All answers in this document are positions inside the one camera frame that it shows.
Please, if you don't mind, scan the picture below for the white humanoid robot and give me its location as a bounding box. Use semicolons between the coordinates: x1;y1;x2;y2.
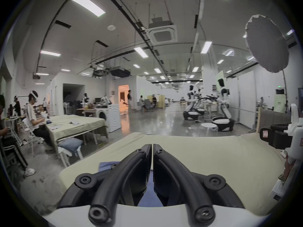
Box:
211;78;236;132
183;85;206;121

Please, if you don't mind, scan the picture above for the group of people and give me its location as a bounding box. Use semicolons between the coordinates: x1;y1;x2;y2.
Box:
138;95;158;112

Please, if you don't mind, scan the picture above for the white folding chair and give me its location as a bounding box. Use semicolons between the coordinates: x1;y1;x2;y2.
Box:
22;118;45;157

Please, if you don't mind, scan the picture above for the grey padded headboard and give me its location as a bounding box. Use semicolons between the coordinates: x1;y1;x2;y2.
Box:
258;108;292;134

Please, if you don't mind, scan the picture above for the white chair with grey cushion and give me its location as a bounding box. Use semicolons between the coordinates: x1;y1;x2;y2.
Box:
57;137;84;168

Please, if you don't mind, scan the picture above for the person's right hand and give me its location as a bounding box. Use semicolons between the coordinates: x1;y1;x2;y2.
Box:
282;155;297;182

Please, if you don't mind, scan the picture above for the round white stool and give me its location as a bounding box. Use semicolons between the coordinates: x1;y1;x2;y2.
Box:
200;123;218;137

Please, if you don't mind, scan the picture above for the dark blue shirt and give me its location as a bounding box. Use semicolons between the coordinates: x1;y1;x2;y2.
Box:
99;161;164;207

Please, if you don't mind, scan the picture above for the grey photo umbrella on stand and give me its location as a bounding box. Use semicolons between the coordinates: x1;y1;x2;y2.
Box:
244;14;291;114

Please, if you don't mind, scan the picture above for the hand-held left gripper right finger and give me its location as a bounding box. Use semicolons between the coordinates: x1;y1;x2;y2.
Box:
153;144;245;224

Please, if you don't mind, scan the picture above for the table with pale green sheet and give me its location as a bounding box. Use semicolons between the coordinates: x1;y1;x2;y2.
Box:
45;114;108;152

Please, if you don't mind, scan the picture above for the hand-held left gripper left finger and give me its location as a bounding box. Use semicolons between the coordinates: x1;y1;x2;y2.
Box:
57;144;152;224

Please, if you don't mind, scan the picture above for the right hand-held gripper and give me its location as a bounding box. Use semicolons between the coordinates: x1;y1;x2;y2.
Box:
259;103;303;203

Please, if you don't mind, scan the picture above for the white washing machine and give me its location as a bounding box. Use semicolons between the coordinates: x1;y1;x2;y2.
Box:
96;104;122;133

